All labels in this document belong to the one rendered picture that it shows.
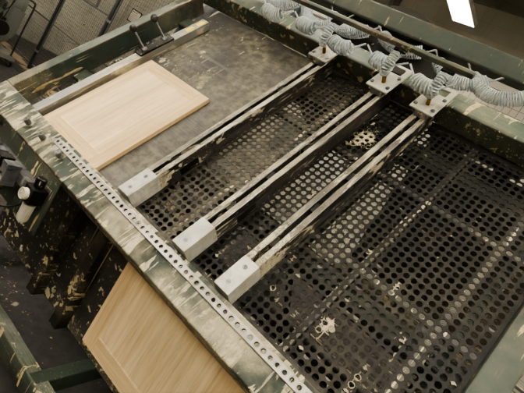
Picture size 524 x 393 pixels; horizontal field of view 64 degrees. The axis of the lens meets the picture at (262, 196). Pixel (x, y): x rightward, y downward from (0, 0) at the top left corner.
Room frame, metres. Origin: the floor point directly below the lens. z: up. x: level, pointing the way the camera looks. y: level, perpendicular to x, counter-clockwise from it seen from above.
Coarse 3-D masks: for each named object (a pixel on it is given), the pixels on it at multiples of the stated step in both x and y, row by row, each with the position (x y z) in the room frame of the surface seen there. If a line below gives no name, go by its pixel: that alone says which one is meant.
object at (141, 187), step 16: (320, 48) 1.95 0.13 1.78; (320, 64) 1.91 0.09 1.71; (288, 80) 1.84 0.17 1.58; (304, 80) 1.86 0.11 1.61; (272, 96) 1.76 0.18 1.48; (288, 96) 1.82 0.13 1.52; (240, 112) 1.69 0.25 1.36; (256, 112) 1.70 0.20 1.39; (272, 112) 1.79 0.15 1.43; (224, 128) 1.62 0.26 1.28; (240, 128) 1.67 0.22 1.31; (192, 144) 1.56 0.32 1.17; (208, 144) 1.57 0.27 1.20; (224, 144) 1.64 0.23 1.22; (160, 160) 1.49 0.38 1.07; (176, 160) 1.49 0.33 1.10; (192, 160) 1.54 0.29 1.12; (144, 176) 1.43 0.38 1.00; (160, 176) 1.44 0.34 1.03; (176, 176) 1.51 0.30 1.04; (128, 192) 1.38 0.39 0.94; (144, 192) 1.42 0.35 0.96
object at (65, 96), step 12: (192, 24) 2.23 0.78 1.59; (204, 24) 2.23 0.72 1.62; (180, 36) 2.15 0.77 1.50; (192, 36) 2.20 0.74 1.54; (168, 48) 2.12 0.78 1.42; (132, 60) 2.00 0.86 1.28; (144, 60) 2.04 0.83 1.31; (108, 72) 1.93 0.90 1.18; (120, 72) 1.97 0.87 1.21; (84, 84) 1.86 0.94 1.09; (96, 84) 1.89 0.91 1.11; (60, 96) 1.80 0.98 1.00; (72, 96) 1.83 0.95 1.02; (36, 108) 1.74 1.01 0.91; (48, 108) 1.76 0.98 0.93
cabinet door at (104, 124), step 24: (144, 72) 1.97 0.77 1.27; (168, 72) 1.97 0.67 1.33; (96, 96) 1.84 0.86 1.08; (120, 96) 1.84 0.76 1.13; (144, 96) 1.84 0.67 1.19; (168, 96) 1.85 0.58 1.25; (192, 96) 1.84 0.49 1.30; (48, 120) 1.71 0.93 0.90; (72, 120) 1.72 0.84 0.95; (96, 120) 1.72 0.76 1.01; (120, 120) 1.73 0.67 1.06; (144, 120) 1.73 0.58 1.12; (168, 120) 1.73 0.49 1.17; (72, 144) 1.61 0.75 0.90; (96, 144) 1.62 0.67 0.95; (120, 144) 1.62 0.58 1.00; (96, 168) 1.53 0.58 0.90
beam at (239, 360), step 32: (0, 96) 1.78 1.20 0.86; (32, 128) 1.63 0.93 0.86; (64, 160) 1.51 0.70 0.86; (96, 192) 1.40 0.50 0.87; (96, 224) 1.39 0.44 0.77; (128, 224) 1.31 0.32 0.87; (128, 256) 1.24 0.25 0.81; (160, 256) 1.23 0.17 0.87; (160, 288) 1.15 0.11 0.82; (192, 288) 1.15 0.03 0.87; (192, 320) 1.08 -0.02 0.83; (224, 320) 1.09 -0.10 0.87; (224, 352) 1.02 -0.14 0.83; (256, 352) 1.03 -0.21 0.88; (256, 384) 0.97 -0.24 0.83
